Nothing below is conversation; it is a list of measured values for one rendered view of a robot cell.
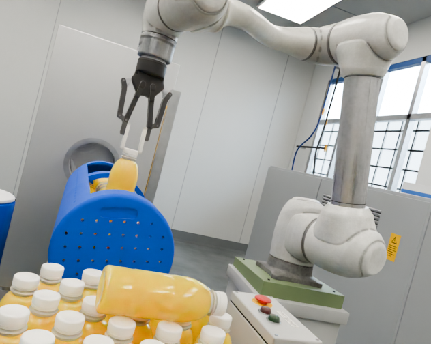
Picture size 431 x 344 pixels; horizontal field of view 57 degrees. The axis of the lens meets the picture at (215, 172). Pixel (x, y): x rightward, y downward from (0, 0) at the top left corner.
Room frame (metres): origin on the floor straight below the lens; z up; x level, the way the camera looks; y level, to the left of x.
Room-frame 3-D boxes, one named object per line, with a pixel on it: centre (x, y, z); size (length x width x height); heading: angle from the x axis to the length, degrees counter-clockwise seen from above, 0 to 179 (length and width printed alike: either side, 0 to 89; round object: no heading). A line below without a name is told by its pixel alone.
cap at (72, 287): (0.66, 0.19, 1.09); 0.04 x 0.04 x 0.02
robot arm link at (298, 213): (1.35, -0.33, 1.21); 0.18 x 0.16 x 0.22; 31
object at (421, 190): (2.29, -1.21, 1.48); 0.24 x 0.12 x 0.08; 23
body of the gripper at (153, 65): (1.00, 0.22, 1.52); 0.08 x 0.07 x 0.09; 109
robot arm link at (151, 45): (1.00, 0.22, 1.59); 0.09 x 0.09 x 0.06
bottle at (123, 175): (1.00, 0.22, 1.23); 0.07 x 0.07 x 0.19
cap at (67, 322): (0.54, 0.14, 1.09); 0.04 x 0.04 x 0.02
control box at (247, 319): (0.76, -0.18, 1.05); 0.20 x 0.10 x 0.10; 20
